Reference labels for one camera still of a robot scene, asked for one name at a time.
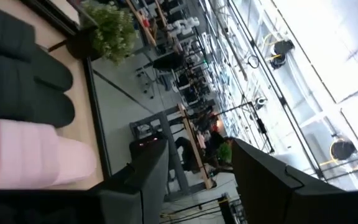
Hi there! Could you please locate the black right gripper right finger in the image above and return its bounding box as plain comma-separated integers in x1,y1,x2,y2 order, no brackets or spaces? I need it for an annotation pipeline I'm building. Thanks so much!
231,138,358,224

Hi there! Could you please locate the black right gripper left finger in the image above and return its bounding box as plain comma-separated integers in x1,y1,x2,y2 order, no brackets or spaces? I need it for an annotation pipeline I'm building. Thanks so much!
0,138,170,224

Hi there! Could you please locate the pink rubber slide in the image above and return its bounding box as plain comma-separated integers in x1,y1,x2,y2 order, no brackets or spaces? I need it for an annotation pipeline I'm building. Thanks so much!
0,119,98,190

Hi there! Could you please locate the black rubber slide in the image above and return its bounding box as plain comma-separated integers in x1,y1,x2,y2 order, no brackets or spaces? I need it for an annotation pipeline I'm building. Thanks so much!
0,49,76,129
0,2,74,93

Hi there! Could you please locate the grey desk wooden top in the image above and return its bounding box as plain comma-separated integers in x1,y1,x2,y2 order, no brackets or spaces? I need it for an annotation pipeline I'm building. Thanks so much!
129,104,218,194

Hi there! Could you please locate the small green potted plant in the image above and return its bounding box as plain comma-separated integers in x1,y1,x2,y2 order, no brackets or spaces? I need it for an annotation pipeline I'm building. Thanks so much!
66,0,139,65

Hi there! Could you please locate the white robot figure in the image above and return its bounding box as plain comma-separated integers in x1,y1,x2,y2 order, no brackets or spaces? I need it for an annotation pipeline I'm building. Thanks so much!
170,17,200,37

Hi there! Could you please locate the black ceiling cable reel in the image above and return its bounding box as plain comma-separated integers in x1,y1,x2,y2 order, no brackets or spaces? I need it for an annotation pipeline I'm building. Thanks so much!
270,39,295,70
329,138,358,161

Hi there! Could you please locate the black metal table frame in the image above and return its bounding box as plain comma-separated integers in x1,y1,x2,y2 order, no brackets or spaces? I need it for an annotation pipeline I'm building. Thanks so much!
20,0,114,182

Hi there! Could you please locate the small ceiling cable reel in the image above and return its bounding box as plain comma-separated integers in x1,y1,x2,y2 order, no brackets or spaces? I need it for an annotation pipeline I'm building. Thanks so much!
255,96,267,110

